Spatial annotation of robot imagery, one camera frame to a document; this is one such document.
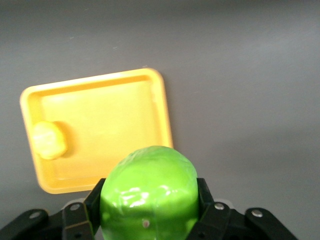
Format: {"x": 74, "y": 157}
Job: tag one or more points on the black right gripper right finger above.
{"x": 220, "y": 222}

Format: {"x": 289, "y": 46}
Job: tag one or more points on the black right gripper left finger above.
{"x": 75, "y": 220}

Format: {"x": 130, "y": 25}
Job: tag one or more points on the green apple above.
{"x": 150, "y": 195}

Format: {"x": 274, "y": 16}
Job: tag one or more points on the yellow potato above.
{"x": 48, "y": 140}

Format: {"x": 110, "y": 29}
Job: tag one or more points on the yellow plastic tray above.
{"x": 100, "y": 120}

